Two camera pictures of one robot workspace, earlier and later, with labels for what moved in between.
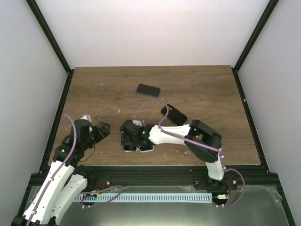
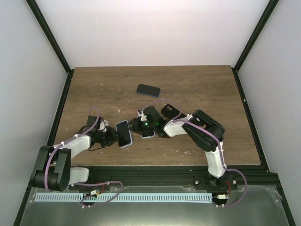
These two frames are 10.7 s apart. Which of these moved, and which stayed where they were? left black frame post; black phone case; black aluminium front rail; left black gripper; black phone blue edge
Moved: left black gripper
Stayed: black phone blue edge; left black frame post; black aluminium front rail; black phone case
